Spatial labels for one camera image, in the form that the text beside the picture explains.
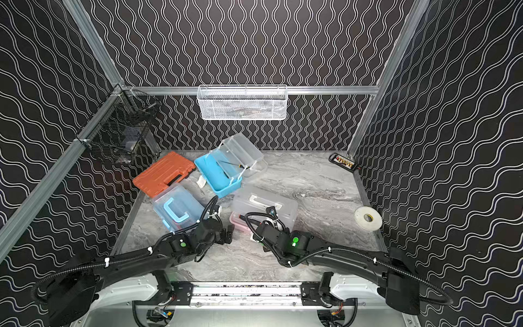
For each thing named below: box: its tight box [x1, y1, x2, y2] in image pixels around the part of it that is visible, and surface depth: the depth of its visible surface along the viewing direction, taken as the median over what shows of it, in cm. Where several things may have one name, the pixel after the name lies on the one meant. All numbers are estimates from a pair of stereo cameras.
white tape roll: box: [354, 205, 383, 232], surface depth 96 cm
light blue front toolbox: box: [153, 185, 205, 233], surface depth 86 cm
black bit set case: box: [328, 151, 358, 173], surface depth 116 cm
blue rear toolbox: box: [194, 132, 269, 199], surface depth 107 cm
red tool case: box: [132, 151, 197, 199], surface depth 107 cm
